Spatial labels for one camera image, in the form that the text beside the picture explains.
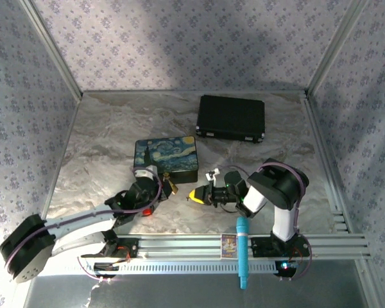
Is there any blue toy microphone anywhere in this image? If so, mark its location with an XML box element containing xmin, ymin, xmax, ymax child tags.
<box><xmin>236</xmin><ymin>216</ymin><xmax>250</xmax><ymax>290</ymax></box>

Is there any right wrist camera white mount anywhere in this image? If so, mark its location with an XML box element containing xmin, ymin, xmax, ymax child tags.
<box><xmin>205</xmin><ymin>168</ymin><xmax>221</xmax><ymax>186</ymax></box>

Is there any aluminium side rail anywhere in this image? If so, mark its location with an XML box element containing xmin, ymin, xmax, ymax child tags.
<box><xmin>303</xmin><ymin>92</ymin><xmax>354</xmax><ymax>234</ymax></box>

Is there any small picture card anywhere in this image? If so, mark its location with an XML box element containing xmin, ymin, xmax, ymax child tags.
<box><xmin>220</xmin><ymin>233</ymin><xmax>239</xmax><ymax>259</ymax></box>

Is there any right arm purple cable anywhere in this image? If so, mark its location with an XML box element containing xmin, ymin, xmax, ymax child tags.
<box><xmin>218</xmin><ymin>162</ymin><xmax>312</xmax><ymax>283</ymax></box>

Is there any aluminium corner post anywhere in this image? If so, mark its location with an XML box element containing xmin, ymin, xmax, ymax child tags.
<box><xmin>19</xmin><ymin>0</ymin><xmax>84</xmax><ymax>99</ymax></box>
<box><xmin>306</xmin><ymin>0</ymin><xmax>366</xmax><ymax>97</ymax></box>

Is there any slotted grey cable duct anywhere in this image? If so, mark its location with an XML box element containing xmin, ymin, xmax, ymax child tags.
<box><xmin>73</xmin><ymin>260</ymin><xmax>288</xmax><ymax>276</ymax></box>

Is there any starry night painted box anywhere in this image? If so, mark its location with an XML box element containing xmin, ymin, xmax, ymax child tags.
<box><xmin>133</xmin><ymin>135</ymin><xmax>199</xmax><ymax>185</ymax></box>

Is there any aluminium mounting rail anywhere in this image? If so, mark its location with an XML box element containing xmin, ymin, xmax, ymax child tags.
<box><xmin>44</xmin><ymin>234</ymin><xmax>372</xmax><ymax>259</ymax></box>

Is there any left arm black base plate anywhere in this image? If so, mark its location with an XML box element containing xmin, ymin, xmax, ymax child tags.
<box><xmin>80</xmin><ymin>239</ymin><xmax>139</xmax><ymax>259</ymax></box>

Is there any left control board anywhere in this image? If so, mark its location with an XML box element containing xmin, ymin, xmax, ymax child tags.
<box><xmin>94</xmin><ymin>262</ymin><xmax>120</xmax><ymax>278</ymax></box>

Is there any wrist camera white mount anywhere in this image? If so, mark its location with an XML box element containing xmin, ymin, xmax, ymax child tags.
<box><xmin>205</xmin><ymin>168</ymin><xmax>221</xmax><ymax>186</ymax></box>
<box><xmin>133</xmin><ymin>165</ymin><xmax>160</xmax><ymax>180</ymax></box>

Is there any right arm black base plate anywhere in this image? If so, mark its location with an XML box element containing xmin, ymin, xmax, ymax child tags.
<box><xmin>252</xmin><ymin>237</ymin><xmax>311</xmax><ymax>257</ymax></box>

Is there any black hard case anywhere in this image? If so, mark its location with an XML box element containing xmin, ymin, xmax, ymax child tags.
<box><xmin>195</xmin><ymin>94</ymin><xmax>266</xmax><ymax>142</ymax></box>

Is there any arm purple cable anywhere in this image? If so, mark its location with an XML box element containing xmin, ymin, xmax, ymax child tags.
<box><xmin>218</xmin><ymin>162</ymin><xmax>312</xmax><ymax>283</ymax></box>
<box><xmin>4</xmin><ymin>166</ymin><xmax>164</xmax><ymax>283</ymax></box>

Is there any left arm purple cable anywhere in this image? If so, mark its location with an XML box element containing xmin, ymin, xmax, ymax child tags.
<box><xmin>4</xmin><ymin>166</ymin><xmax>164</xmax><ymax>283</ymax></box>

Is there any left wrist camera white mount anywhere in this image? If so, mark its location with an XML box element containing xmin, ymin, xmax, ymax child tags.
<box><xmin>133</xmin><ymin>165</ymin><xmax>160</xmax><ymax>180</ymax></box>

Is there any brass padlock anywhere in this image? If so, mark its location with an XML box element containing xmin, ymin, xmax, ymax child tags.
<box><xmin>164</xmin><ymin>173</ymin><xmax>180</xmax><ymax>195</ymax></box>

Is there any right control board with LED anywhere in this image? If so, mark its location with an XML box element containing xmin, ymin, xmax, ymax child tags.
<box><xmin>274</xmin><ymin>260</ymin><xmax>298</xmax><ymax>278</ymax></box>

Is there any grey metal panel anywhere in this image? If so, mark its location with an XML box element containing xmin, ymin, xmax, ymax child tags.
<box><xmin>24</xmin><ymin>274</ymin><xmax>372</xmax><ymax>308</ymax></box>

